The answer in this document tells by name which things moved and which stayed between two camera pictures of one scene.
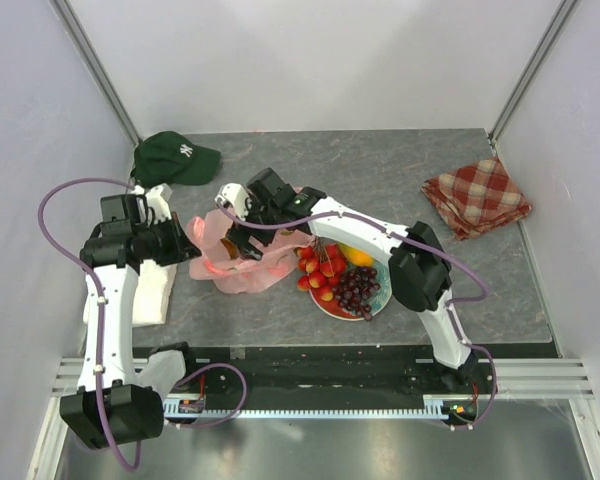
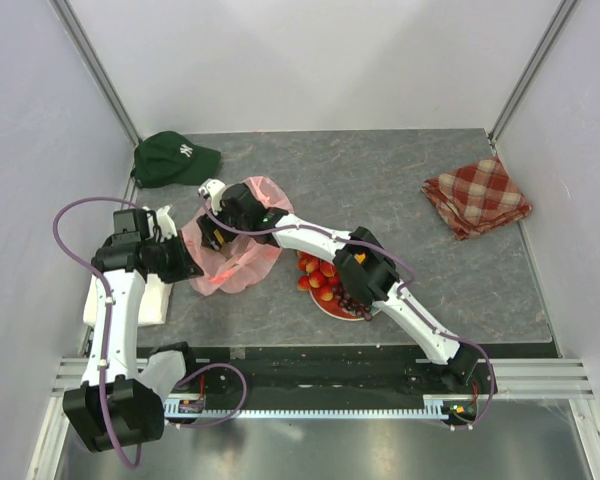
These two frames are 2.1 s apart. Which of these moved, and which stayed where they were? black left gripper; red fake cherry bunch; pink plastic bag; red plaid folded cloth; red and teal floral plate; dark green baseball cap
Moved: pink plastic bag; black left gripper
Stayed: red and teal floral plate; dark green baseball cap; red fake cherry bunch; red plaid folded cloth
